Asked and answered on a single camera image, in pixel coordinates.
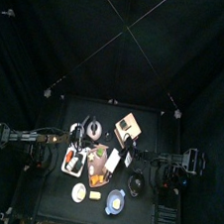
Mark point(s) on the yellow cheese block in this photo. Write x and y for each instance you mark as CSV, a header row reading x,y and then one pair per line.
x,y
95,195

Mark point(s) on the white rice sushi piece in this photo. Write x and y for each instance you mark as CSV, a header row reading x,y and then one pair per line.
x,y
73,163

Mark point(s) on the white text sticker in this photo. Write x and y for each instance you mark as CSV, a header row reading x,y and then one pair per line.
x,y
166,220

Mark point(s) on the pale round plate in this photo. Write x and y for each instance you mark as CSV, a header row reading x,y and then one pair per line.
x,y
74,127

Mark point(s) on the orange salmon sushi piece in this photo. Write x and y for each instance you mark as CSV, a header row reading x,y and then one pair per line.
x,y
68,156

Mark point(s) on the black toy pot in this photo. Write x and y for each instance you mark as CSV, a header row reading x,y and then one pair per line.
x,y
136,183

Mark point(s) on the grey frame corner bracket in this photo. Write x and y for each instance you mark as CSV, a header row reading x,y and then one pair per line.
x,y
9,13
177,113
112,101
47,92

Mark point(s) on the white toy cleaver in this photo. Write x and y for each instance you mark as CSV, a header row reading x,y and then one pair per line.
x,y
112,160

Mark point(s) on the black seaweed sushi piece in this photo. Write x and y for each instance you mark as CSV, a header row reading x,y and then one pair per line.
x,y
78,165

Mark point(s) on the orange toy food chunk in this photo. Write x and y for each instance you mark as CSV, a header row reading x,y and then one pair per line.
x,y
94,180

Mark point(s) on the small dark oval object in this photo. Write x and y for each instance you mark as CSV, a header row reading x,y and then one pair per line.
x,y
107,136

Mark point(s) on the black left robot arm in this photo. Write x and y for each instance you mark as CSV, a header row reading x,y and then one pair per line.
x,y
30,136

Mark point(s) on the yellow toy food lump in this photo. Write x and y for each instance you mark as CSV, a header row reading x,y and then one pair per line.
x,y
116,203

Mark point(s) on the wooden cutting board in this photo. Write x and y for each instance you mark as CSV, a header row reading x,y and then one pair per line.
x,y
97,168

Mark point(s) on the wooden toy stove box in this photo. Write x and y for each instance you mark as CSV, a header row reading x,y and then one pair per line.
x,y
131,127

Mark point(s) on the green toy vegetable piece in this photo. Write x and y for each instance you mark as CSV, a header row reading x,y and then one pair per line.
x,y
100,152

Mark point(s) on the small white plate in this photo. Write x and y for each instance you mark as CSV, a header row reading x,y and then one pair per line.
x,y
79,192

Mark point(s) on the pale star toy food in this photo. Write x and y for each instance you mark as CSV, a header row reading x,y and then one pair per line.
x,y
91,156

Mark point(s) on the yellow butter slice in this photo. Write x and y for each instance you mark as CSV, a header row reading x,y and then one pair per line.
x,y
81,193

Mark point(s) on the grey table clamp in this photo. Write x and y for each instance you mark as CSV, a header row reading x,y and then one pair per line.
x,y
4,217

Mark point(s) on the white sushi tray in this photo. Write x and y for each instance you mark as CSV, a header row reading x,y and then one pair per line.
x,y
74,160

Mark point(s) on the yellow toy food chunk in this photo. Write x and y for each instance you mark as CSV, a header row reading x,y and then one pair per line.
x,y
101,179

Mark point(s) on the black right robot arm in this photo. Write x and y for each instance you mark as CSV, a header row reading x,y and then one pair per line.
x,y
171,156

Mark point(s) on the white toy egg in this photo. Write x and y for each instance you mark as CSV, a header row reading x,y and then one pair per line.
x,y
91,170

